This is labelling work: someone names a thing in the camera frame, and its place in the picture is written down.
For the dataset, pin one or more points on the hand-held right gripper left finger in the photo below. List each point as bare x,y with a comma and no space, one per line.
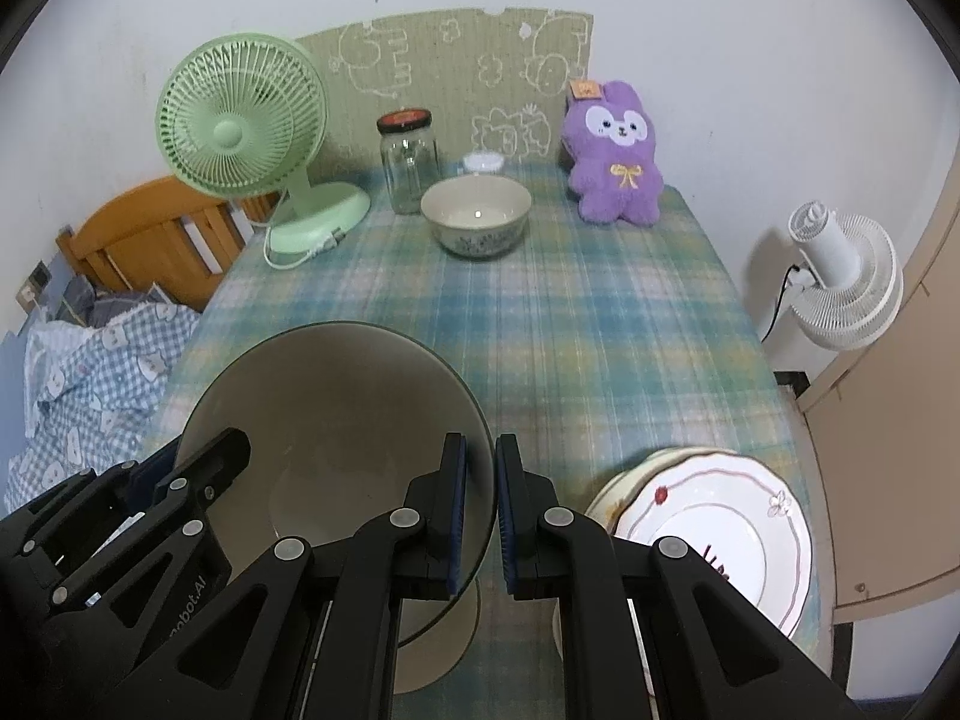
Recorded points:
454,510

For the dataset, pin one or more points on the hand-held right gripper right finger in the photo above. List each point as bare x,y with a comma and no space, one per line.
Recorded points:
510,517

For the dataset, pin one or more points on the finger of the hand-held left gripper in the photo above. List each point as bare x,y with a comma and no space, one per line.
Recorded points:
67,499
217,457

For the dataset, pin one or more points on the beige floral bowl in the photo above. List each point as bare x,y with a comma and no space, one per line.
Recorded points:
337,405
476,210

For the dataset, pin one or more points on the white plate with red flowers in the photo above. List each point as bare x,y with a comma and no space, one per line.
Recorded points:
720,510

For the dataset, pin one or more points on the blue checked printed blanket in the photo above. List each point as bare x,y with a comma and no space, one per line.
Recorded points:
90,375

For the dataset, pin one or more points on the plaid tablecloth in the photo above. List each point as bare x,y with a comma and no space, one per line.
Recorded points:
600,360

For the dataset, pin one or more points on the grey-blue cloth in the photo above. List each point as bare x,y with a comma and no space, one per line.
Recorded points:
105,307

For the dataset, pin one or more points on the wooden chair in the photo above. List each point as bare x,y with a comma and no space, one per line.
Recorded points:
142,232

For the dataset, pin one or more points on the green desk fan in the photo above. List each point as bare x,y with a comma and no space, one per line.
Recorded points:
225,131

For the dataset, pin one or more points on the glass jar with dark lid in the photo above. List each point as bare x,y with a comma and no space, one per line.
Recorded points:
409,172

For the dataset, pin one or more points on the purple plush bunny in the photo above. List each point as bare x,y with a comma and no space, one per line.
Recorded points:
615,187

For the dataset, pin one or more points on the cotton swab container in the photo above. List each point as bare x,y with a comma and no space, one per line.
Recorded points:
482,163

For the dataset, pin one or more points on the beige door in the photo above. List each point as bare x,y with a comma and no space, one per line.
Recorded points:
900,427

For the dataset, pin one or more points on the white standing fan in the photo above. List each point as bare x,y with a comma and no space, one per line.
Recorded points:
832,255

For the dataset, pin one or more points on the green printed mat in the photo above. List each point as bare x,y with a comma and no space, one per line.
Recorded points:
450,75

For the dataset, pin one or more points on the wall socket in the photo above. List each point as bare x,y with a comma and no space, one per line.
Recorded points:
32,285

